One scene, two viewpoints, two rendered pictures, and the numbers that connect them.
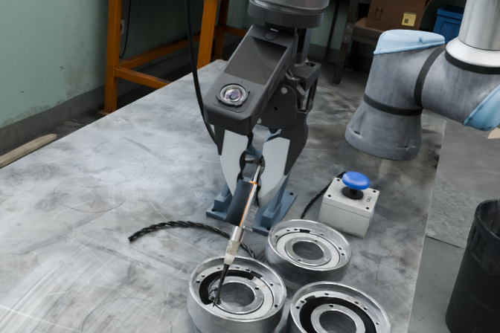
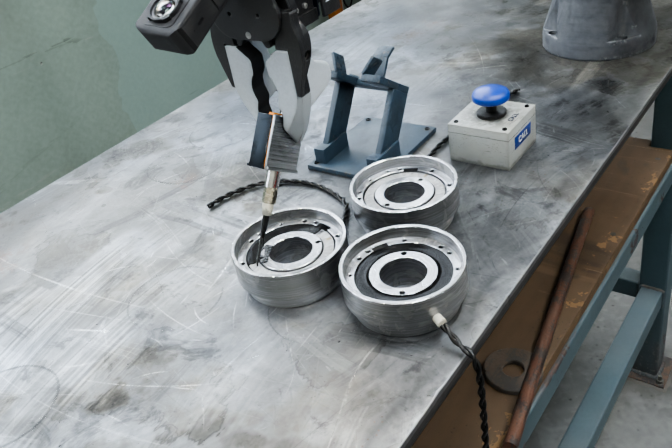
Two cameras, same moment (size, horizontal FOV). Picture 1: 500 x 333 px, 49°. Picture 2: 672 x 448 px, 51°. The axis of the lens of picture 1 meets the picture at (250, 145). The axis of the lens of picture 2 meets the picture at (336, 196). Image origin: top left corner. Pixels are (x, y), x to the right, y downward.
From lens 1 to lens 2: 27 cm
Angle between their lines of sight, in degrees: 22
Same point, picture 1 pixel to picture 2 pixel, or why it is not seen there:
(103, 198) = (197, 166)
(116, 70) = not seen: hidden behind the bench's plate
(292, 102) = (269, 3)
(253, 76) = not seen: outside the picture
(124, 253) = (199, 221)
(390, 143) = (597, 38)
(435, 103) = not seen: outside the picture
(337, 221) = (472, 153)
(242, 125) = (177, 42)
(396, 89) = not seen: outside the picture
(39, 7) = not seen: outside the picture
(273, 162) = (282, 83)
